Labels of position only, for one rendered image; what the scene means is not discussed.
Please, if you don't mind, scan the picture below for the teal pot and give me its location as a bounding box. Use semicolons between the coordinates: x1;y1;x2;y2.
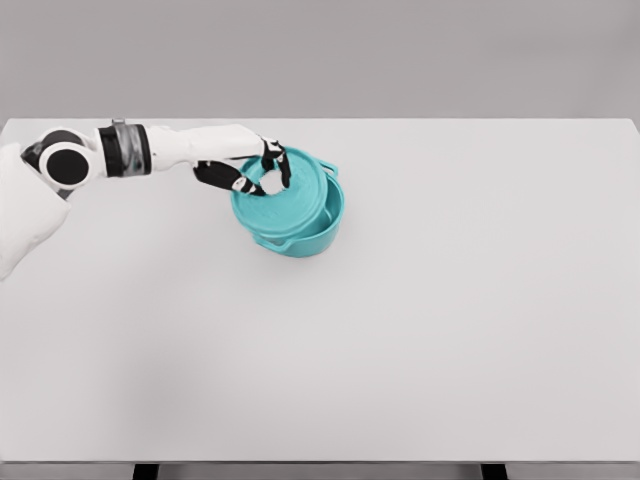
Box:
243;154;346;260

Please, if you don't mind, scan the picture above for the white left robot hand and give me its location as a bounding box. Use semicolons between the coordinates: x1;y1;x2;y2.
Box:
185;124;293;198

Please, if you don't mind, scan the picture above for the teal pot lid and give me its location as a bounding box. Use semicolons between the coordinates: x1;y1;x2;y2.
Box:
230;145;328;240

